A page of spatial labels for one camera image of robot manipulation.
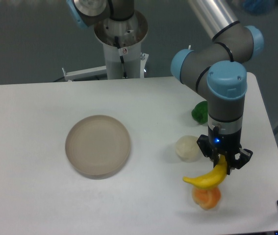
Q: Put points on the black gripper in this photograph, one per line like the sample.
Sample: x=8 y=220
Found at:
x=237 y=157

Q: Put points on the yellow toy banana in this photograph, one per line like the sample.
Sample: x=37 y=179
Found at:
x=211 y=179

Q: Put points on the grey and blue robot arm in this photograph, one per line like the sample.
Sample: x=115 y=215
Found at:
x=215 y=73

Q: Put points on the beige round plate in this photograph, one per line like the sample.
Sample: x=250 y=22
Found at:
x=98 y=146

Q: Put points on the white garlic toy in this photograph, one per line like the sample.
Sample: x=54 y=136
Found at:
x=187 y=148

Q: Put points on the green pepper toy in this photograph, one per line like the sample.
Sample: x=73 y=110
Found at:
x=200 y=112

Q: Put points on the peeled orange toy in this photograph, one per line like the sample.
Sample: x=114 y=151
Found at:
x=206 y=198

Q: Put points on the blue object in background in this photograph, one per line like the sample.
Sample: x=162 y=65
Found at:
x=258 y=7

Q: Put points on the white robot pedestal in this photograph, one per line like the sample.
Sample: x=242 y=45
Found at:
x=121 y=42

